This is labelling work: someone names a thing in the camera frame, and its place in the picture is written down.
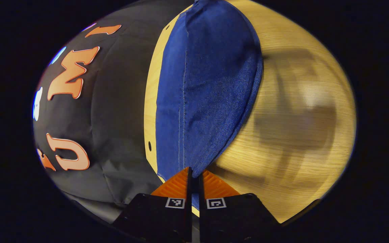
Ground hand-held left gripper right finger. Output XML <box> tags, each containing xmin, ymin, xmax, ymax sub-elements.
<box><xmin>199</xmin><ymin>170</ymin><xmax>279</xmax><ymax>243</ymax></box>

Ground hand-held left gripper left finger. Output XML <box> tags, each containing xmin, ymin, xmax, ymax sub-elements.
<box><xmin>112</xmin><ymin>167</ymin><xmax>193</xmax><ymax>243</ymax></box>

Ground blue denim jeans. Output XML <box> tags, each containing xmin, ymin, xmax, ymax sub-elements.
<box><xmin>155</xmin><ymin>0</ymin><xmax>263</xmax><ymax>210</ymax></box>

